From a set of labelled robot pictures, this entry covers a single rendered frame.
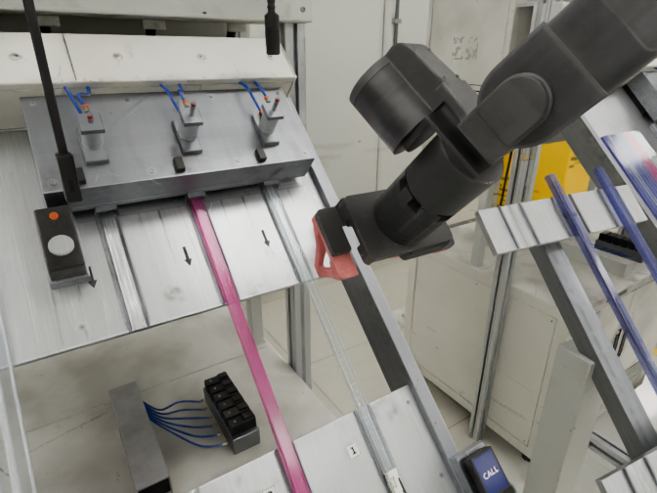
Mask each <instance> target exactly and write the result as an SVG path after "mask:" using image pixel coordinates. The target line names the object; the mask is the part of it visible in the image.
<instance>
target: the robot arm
mask: <svg viewBox="0 0 657 493"><path fill-rule="evenodd" d="M655 59H657V0H572V1H571V2H570V3H568V4H567V5H566V6H565V7H564V8H563V9H562V10H561V11H560V12H559V13H558V14H557V15H556V16H555V17H554V18H552V19H551V20H550V21H549V22H542V23H541V24H540V25H538V26H537V27H536V28H535V29H534V30H533V31H532V32H531V33H530V34H529V35H528V36H527V37H526V38H525V39H524V40H523V41H522V42H521V43H520V44H518V45H517V46H516V47H515V48H514V49H513V50H512V51H511V52H510V53H509V54H508V55H507V56H506V57H505V58H504V59H503V60H502V61H501V62H499V63H498V64H497V65H496V66H495V67H494V68H493V69H492V70H491V71H490V72H489V74H488V75H487V76H486V78H485V80H484V81H483V83H482V85H481V87H480V90H479V93H478V94H477V93H476V92H475V91H474V90H473V89H472V87H471V86H470V85H469V84H468V83H467V82H466V81H465V80H461V79H460V76H459V75H458V74H455V73H454V72H453V71H452V70H450V69H449V68H448V67H447V66H446V65H445V64H444V63H443V62H442V61H441V60H440V59H439V58H438V57H437V56H436V55H435V54H434V53H432V52H431V49H430V48H427V47H426V46H425V45H423V44H415V43H396V44H394V45H393V46H392V47H391V48H390V49H389V51H388V52H387V53H386V54H385V55H384V56H383V57H382V58H380V59H379V60H378V61H377V62H375V63H374V64H373V65H372V66H371V67H370V68H369V69H368V70H367V71H366V72H365V73H364V74H363V75H362V76H361V78H360V79H359V80H358V81H357V83H356V84H355V86H354V88H353V89H352V91H351V94H350V98H349V101H350V103H351V104H352V105H353V106H354V108H355V109H356V110H357V111H358V112H359V114H360V115H361V116H362V117H363V118H364V120H365V121H366V122H367V123H368V124H369V126H370V127H371V128H372V129H373V131H374V132H375V133H376V134H377V135H378V137H379V138H380V139H381V140H382V141H383V143H384V144H385V145H386V146H387V147H388V149H389V150H390V151H391V152H392V153H393V155H398V154H400V153H402V152H403V151H407V152H408V153H409V152H412V151H413V150H415V149H417V148H418V147H419V146H421V145H422V144H423V143H425V142H426V141H427V140H428V139H429V138H430V137H431V136H433V135H434V134H435V133H437V135H436V136H435V137H434V138H433V139H432V140H431V141H430V142H429V143H428V145H427V146H426V147H425V148H424V149H423V150H422V151H421V152H420V153H419V154H418V155H417V156H416V158H415V159H414V160H413V161H412V162H411V163H410V164H409V165H408V166H407V167H406V168H405V170H404V171H403V172H402V173H401V174H400V175H399V176H398V177H397V178H396V179H395V180H394V181H393V183H392V184H391V185H390V186H389V187H388V188H387V189H386V190H380V191H374V192H368V193H362V194H357V195H351V196H347V197H345V198H342V199H341V200H340V201H339V202H338V203H337V205H336V206H332V207H327V208H321V209H319V210H318V211H317V212H316V213H315V215H314V216H313V218H312V221H313V227H314V234H315V240H316V254H315V264H314V266H315V269H316V271H317V274H318V276H319V277H325V278H333V279H336V280H339V281H340V280H345V279H348V278H352V277H355V276H358V275H359V273H358V271H357V268H356V266H355V264H354V262H353V259H352V257H351V255H350V251H351V250H352V247H351V246H350V244H349V241H348V239H347V237H346V235H345V232H344V230H343V228H342V227H343V226H347V227H348V228H349V227H352V228H353V230H354V232H355V234H356V237H357V239H358V241H359V243H360V245H359V246H357V250H358V252H359V254H360V256H361V258H362V260H363V262H364V263H365V264H366V265H371V264H372V263H373V262H376V261H379V260H383V259H386V258H390V257H400V258H401V259H403V260H409V259H412V258H416V257H419V256H423V255H426V254H429V253H437V252H441V251H444V250H448V249H449V248H450V247H452V246H453V245H454V244H455V241H454V239H453V234H452V232H451V230H450V228H449V226H448V224H447V221H448V220H449V219H450V218H452V217H453V216H454V215H455V214H457V213H458V212H459V211H460V210H462V209H463V208H464V207H466V206H467V205H468V204H469V203H471V202H472V201H473V200H475V199H476V198H477V197H479V196H480V195H481V194H482V193H484V192H485V191H486V190H487V189H489V188H490V187H491V186H492V185H494V184H495V183H496V182H498V181H499V180H500V179H501V178H502V176H503V174H504V161H503V159H504V156H506V155H507V154H509V153H510V152H512V151H513V150H515V149H526V148H531V147H535V146H538V145H541V144H542V143H544V142H546V141H548V140H549V139H551V138H552V137H553V136H555V135H556V134H557V133H559V132H560V131H561V130H563V129H564V128H565V127H567V126H568V125H569V124H571V123H572V122H574V121H575V120H576V119H578V118H579V117H580V116H582V115H583V114H584V113H586V112H587V111H589V110H590V109H591V108H593V107H594V106H595V105H597V104H598V103H599V102H601V101H602V100H603V99H605V98H606V97H607V96H609V95H610V94H611V93H612V92H614V91H615V89H616V88H618V87H619V86H620V85H622V84H623V83H624V82H626V81H627V80H628V79H630V78H631V77H632V76H634V75H635V74H636V73H638V72H639V71H640V70H642V69H643V68H644V67H646V66H647V65H649V64H650V63H651V62H653V61H654V60H655ZM326 252H327V253H328V257H329V259H330V261H329V265H330V267H325V266H324V259H325V255H326Z"/></svg>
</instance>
